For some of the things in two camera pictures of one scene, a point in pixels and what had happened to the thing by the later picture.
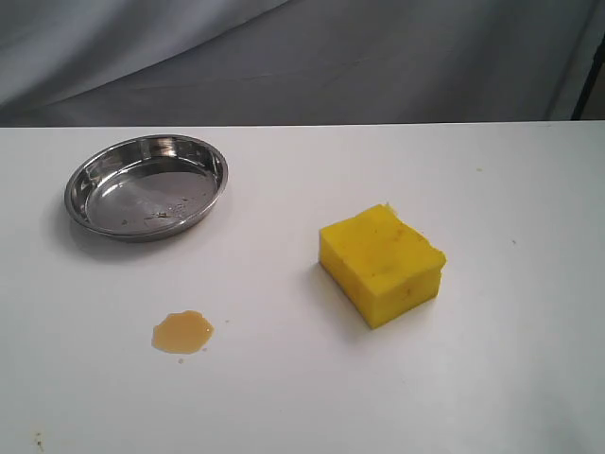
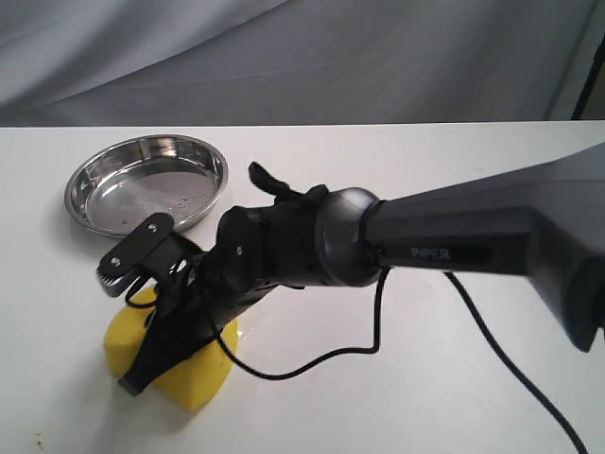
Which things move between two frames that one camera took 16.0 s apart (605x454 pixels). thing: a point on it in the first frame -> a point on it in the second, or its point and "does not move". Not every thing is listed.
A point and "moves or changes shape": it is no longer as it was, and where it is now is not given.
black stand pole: [597, 62] does not move
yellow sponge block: [386, 268] moves or changes shape
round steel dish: [144, 186] does not move
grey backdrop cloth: [238, 62] does not move
